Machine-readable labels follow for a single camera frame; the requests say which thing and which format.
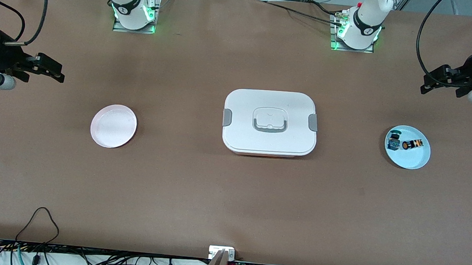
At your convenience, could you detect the orange black switch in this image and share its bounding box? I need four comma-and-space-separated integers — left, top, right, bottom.
401, 138, 425, 152

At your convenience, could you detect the light blue round plate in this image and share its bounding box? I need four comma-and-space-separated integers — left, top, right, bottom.
383, 124, 433, 171

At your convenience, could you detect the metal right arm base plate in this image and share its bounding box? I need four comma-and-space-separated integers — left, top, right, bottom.
112, 0, 162, 35

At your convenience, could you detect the white lunch box grey handle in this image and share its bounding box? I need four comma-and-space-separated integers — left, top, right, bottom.
220, 87, 320, 160

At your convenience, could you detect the thin black looped cable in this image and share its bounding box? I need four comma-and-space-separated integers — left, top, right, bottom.
15, 205, 62, 245

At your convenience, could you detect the pink round plate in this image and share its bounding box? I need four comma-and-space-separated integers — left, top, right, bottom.
89, 102, 139, 150

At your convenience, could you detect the blue joystick module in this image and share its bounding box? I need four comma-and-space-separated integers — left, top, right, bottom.
386, 129, 403, 152

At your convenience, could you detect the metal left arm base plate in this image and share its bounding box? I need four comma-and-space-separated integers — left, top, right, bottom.
330, 12, 377, 54

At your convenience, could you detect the black cable to base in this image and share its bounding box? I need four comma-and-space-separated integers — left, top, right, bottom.
261, 0, 346, 25

